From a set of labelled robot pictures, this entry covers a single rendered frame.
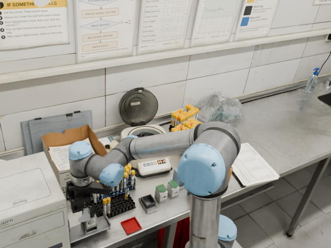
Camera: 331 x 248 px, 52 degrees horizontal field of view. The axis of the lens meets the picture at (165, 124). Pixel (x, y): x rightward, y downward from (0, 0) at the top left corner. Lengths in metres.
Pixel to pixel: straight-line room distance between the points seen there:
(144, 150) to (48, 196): 0.36
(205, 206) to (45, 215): 0.57
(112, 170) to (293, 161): 1.24
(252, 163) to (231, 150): 1.04
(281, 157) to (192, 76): 0.70
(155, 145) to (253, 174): 0.87
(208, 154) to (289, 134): 1.50
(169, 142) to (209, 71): 1.15
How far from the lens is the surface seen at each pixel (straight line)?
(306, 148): 2.20
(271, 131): 2.25
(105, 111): 1.88
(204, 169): 0.82
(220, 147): 0.85
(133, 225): 1.51
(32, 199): 1.23
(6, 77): 1.60
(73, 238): 1.43
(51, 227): 1.30
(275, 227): 2.88
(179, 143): 1.02
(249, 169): 1.87
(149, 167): 1.71
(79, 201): 1.27
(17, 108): 1.72
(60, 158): 1.74
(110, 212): 1.53
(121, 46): 1.73
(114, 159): 1.13
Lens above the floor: 2.06
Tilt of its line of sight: 34 degrees down
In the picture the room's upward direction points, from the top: 7 degrees clockwise
